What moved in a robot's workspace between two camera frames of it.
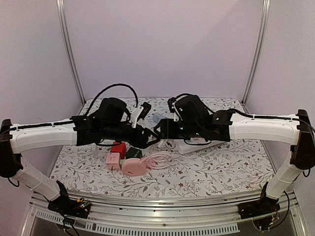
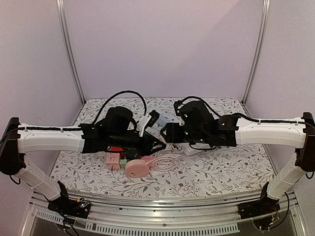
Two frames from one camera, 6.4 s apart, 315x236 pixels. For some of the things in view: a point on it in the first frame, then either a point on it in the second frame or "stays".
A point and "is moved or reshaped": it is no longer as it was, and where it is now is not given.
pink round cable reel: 134,167 is moved or reshaped
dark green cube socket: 133,152 stays
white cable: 158,160 is moved or reshaped
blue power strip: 157,117 is moved or reshaped
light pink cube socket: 112,160 stays
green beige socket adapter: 121,162 stays
